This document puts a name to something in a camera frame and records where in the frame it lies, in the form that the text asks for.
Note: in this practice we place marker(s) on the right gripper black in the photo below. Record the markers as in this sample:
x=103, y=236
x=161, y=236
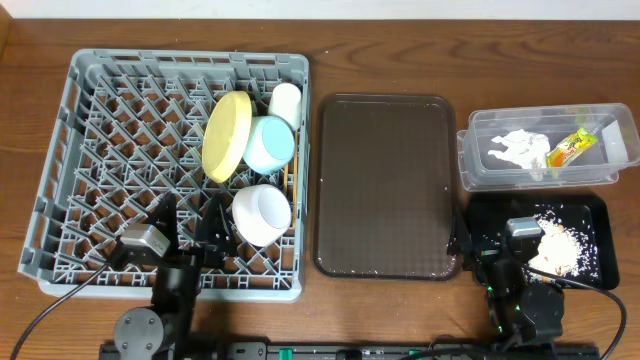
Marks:
x=486, y=255

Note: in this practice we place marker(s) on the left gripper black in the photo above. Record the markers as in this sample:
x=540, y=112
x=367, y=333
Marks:
x=187, y=253

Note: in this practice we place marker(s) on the pink small plate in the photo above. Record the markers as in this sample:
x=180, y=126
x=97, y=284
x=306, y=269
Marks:
x=261, y=214

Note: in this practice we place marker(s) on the yellow plate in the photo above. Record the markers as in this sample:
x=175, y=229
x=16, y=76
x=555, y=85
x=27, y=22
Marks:
x=226, y=135

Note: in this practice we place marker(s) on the leftover rice pile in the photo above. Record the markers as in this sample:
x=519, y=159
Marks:
x=567, y=248

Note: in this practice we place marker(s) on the light blue bowl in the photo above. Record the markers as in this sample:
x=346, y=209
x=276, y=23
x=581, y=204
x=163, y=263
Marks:
x=270, y=145

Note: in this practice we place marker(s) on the white tissue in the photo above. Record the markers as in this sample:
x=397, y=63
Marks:
x=526, y=149

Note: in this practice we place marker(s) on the green yellow snack wrapper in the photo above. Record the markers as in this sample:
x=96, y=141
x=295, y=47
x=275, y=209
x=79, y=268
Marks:
x=570, y=148

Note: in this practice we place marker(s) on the white paper cup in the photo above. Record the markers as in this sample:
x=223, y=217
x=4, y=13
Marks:
x=286, y=100

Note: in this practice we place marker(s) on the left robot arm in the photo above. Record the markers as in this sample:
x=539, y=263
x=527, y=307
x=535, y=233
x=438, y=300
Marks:
x=162, y=330

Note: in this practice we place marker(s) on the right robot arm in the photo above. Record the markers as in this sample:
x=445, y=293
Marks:
x=526, y=314

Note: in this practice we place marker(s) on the grey plastic dishwasher rack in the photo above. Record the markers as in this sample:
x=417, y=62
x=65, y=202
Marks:
x=129, y=129

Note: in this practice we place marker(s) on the dark brown serving tray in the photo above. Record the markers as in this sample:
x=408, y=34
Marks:
x=387, y=202

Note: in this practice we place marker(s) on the black plastic tray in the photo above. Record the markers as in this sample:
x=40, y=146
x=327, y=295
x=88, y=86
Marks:
x=517, y=205

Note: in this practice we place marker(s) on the clear plastic bin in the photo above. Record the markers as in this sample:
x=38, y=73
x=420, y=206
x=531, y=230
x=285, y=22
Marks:
x=612, y=123

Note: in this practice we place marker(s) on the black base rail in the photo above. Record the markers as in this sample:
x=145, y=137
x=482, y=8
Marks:
x=456, y=351

